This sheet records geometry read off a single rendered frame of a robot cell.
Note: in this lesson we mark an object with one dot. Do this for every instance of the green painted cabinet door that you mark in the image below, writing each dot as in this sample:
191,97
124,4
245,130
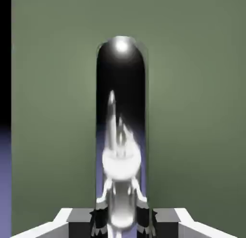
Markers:
192,88

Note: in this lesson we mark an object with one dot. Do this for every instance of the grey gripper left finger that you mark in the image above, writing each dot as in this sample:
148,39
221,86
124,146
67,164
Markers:
76,222

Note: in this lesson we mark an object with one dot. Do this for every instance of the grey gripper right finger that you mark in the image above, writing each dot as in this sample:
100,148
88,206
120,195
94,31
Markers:
169,222

